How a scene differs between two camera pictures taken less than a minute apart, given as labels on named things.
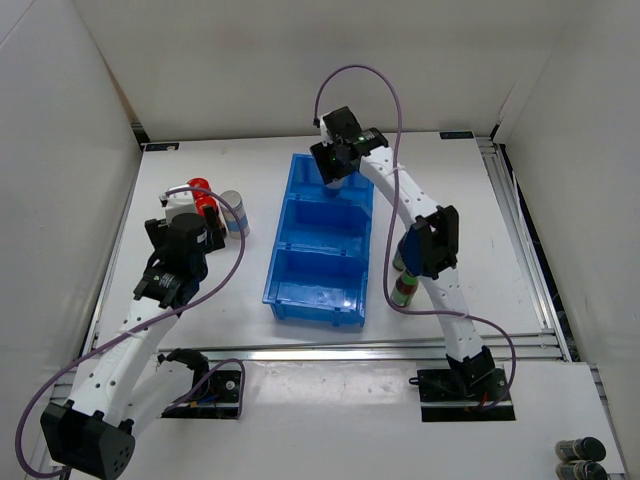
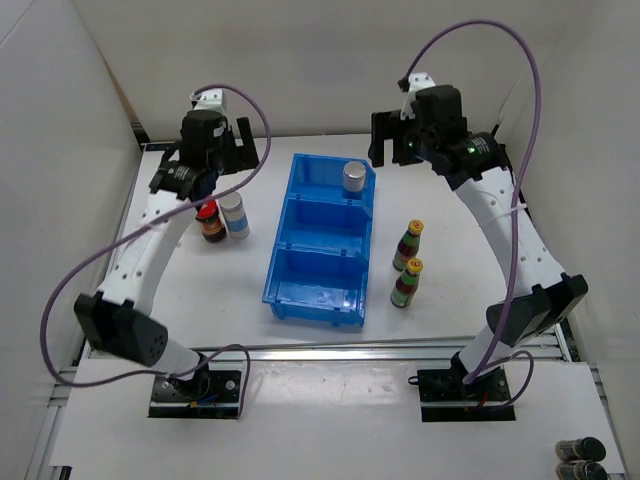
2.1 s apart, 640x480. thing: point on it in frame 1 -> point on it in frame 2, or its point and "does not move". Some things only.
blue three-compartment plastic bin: [320, 263] does not move
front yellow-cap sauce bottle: [404, 290] does not move
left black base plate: [221, 402] does not move
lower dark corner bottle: [580, 471] does not move
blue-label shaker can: [236, 199] does not move
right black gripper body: [329, 161] -> [418, 140]
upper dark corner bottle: [588, 449] does not move
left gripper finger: [215, 235] -> [248, 157]
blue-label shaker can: [336, 183] -> [354, 176]
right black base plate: [462, 394] does not move
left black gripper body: [156, 231] -> [225, 159]
